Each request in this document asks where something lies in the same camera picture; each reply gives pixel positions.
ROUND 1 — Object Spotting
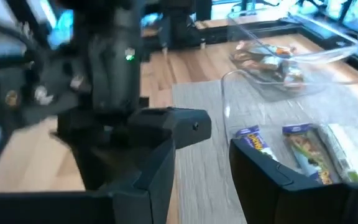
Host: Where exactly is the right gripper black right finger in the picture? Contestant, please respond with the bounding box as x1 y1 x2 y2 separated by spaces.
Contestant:
228 138 351 224

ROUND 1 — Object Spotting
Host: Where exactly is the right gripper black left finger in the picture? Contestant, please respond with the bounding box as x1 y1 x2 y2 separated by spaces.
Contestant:
112 107 213 224

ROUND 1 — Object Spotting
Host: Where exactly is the blue granola bar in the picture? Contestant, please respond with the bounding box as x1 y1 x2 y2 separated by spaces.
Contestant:
234 124 280 162
282 123 342 186

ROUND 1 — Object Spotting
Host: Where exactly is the silver white granola bar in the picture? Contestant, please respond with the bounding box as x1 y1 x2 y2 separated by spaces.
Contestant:
317 123 358 184

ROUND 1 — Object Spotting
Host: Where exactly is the green and red granola bar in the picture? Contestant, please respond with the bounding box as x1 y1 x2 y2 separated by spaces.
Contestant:
280 67 306 93

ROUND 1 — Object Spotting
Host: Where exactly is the green and brown granola bar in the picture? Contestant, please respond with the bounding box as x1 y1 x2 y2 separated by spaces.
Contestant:
259 45 298 74
230 40 270 71

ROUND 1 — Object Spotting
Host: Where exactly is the grey woven table mat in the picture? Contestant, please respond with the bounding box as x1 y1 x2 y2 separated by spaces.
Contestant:
171 77 358 224

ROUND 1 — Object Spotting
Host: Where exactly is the clear plastic bin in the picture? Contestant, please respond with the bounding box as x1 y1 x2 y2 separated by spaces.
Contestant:
226 5 358 101
220 68 358 187

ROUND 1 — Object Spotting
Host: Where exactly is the black aluminium table frame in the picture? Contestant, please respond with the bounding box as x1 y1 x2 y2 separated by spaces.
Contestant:
141 0 358 75

